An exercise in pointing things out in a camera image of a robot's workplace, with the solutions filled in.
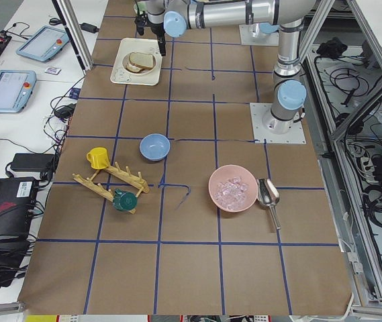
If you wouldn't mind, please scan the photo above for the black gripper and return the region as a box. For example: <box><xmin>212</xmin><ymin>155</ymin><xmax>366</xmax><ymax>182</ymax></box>
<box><xmin>134</xmin><ymin>12</ymin><xmax>166</xmax><ymax>56</ymax></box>

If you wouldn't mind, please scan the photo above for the bread slice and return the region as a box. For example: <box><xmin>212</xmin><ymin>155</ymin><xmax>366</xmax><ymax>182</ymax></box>
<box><xmin>129</xmin><ymin>52</ymin><xmax>155</xmax><ymax>69</ymax></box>
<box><xmin>125</xmin><ymin>63</ymin><xmax>143</xmax><ymax>74</ymax></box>

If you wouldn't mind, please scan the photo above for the white round plate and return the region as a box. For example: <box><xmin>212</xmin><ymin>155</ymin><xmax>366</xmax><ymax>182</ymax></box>
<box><xmin>122</xmin><ymin>52</ymin><xmax>156</xmax><ymax>74</ymax></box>

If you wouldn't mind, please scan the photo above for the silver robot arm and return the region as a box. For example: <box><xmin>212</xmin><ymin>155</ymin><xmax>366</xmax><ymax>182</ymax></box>
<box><xmin>134</xmin><ymin>0</ymin><xmax>315</xmax><ymax>134</ymax></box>

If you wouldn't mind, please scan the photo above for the bread slice under egg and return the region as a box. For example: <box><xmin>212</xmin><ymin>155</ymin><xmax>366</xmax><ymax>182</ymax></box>
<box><xmin>125</xmin><ymin>63</ymin><xmax>143</xmax><ymax>74</ymax></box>

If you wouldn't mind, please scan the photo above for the green bowl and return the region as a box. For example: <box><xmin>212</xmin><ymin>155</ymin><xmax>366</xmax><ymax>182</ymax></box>
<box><xmin>134</xmin><ymin>1</ymin><xmax>146</xmax><ymax>15</ymax></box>

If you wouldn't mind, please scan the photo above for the white bear tray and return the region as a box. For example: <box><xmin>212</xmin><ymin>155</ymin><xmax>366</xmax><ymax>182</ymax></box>
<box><xmin>110</xmin><ymin>38</ymin><xmax>162</xmax><ymax>86</ymax></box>

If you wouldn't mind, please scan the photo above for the far teach pendant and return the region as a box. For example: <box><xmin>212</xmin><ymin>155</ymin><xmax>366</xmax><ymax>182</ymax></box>
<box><xmin>15</xmin><ymin>25</ymin><xmax>69</xmax><ymax>62</ymax></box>

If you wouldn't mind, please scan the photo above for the teach pendant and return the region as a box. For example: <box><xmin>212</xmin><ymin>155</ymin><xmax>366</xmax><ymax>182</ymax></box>
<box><xmin>0</xmin><ymin>70</ymin><xmax>37</xmax><ymax>113</ymax></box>
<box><xmin>15</xmin><ymin>25</ymin><xmax>69</xmax><ymax>62</ymax></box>

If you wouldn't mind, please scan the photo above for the blue bowl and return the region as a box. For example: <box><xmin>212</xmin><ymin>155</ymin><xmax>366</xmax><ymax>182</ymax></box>
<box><xmin>140</xmin><ymin>133</ymin><xmax>171</xmax><ymax>162</ymax></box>

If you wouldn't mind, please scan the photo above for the yellow mug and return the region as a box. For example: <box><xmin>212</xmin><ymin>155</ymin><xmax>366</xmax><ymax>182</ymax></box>
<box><xmin>86</xmin><ymin>147</ymin><xmax>110</xmax><ymax>170</ymax></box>

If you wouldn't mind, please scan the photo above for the near teach pendant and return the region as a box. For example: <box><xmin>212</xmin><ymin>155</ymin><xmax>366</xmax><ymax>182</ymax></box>
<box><xmin>0</xmin><ymin>70</ymin><xmax>37</xmax><ymax>113</ymax></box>

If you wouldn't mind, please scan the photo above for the wooden mug rack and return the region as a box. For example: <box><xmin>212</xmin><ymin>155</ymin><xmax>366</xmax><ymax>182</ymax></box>
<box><xmin>72</xmin><ymin>161</ymin><xmax>150</xmax><ymax>215</ymax></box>

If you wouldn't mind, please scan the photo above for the dark green mug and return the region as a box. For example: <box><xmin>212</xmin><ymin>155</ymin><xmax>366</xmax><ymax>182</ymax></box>
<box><xmin>112</xmin><ymin>189</ymin><xmax>138</xmax><ymax>211</ymax></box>

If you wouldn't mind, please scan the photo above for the pink bowl with ice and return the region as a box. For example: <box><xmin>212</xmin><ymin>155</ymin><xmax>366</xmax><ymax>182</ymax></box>
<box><xmin>208</xmin><ymin>164</ymin><xmax>258</xmax><ymax>213</ymax></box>

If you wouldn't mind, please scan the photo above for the black power adapter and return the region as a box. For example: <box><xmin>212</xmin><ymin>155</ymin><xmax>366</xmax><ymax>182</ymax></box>
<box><xmin>10</xmin><ymin>153</ymin><xmax>54</xmax><ymax>172</ymax></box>

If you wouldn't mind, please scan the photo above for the metal scoop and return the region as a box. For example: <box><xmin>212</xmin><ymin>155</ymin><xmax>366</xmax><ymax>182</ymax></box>
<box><xmin>257</xmin><ymin>178</ymin><xmax>281</xmax><ymax>230</ymax></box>

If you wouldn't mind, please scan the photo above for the black laptop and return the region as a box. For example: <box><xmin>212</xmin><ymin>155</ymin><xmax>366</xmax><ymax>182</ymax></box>
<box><xmin>0</xmin><ymin>176</ymin><xmax>39</xmax><ymax>243</ymax></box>

